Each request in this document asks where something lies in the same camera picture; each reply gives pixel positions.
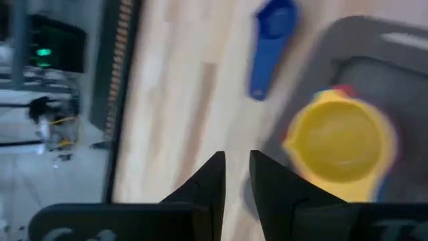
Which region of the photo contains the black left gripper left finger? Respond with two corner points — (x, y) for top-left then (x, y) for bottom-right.
(159, 150), (227, 241)

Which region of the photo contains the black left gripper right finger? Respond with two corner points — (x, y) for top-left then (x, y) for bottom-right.
(249, 149), (348, 241)

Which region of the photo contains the yellow measuring cup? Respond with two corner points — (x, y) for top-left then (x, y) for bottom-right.
(282, 88), (399, 204)

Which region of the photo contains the red measuring cup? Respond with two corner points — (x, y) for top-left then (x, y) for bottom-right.
(330, 84), (357, 98)

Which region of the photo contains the small navy measuring cup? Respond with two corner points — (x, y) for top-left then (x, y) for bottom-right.
(248, 0), (300, 102)

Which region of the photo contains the grey plastic basket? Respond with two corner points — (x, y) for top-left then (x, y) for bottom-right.
(262, 15), (428, 204)

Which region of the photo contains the black device with green lights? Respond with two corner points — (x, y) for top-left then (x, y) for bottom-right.
(28, 13), (88, 74)

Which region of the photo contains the black aluminium table frame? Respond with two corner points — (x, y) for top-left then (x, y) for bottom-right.
(101, 0), (144, 204)

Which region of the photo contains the black yellow cable clutter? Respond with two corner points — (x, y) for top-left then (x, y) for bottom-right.
(25, 96), (83, 161)

